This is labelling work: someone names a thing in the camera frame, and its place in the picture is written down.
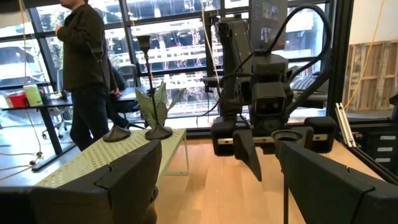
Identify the person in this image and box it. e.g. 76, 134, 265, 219
107, 58, 137, 128
55, 0, 131, 152

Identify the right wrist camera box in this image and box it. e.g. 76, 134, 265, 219
251, 82, 287, 118

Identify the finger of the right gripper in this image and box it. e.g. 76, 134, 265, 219
233, 129, 262, 182

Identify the black candle stick holder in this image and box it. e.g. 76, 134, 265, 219
271, 129, 304, 224
91, 43, 132, 143
136, 35, 174, 141

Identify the black desk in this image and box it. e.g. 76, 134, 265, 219
1, 86, 150, 172

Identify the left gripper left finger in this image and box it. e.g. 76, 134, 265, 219
29, 139, 163, 224

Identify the black office chair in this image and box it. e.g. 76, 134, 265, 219
118, 63, 146, 130

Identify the red box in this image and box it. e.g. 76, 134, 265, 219
7, 92, 29, 109

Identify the snake plant in white pot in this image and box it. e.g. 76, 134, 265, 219
135, 81, 187, 129

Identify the wooden pallet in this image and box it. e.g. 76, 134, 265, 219
341, 40, 398, 113

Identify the silver aluminium bracket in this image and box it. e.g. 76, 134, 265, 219
335, 102, 358, 149

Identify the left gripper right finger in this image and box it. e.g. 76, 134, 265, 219
278, 141, 398, 224

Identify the yellow hanging cable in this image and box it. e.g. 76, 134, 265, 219
17, 0, 44, 166
343, 0, 387, 110

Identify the green perforated metal shelf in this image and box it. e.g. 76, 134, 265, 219
35, 128, 190, 189

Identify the right arm cable loop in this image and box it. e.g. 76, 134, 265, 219
267, 2, 333, 82

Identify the black monitor screen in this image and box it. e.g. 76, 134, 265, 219
248, 0, 289, 52

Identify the pale hanging cable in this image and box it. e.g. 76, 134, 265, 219
200, 0, 222, 88

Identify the grey office chair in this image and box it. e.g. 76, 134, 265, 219
42, 68, 73, 139

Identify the light green canister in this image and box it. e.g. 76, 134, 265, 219
23, 84, 44, 107

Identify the black cabinet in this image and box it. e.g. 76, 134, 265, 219
357, 124, 398, 175

